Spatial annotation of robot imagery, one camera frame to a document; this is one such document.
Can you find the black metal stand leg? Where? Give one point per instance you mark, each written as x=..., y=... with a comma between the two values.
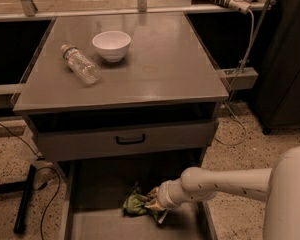
x=25, y=187

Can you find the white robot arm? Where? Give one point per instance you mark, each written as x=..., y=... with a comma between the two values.
x=278, y=187

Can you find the green jalapeno chip bag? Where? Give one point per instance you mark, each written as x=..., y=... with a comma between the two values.
x=134, y=205

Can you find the open middle drawer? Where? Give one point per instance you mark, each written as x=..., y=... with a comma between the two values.
x=97, y=190

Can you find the closed top drawer with handle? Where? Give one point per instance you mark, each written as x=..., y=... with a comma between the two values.
x=118, y=141

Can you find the dark cabinet at right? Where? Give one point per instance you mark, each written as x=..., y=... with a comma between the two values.
x=276, y=96

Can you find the grey drawer cabinet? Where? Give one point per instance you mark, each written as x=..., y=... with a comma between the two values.
x=165, y=77

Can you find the white ceramic bowl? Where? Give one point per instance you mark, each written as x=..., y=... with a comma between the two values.
x=112, y=45

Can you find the clear plastic water bottle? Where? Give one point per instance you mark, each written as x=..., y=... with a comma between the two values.
x=82, y=66

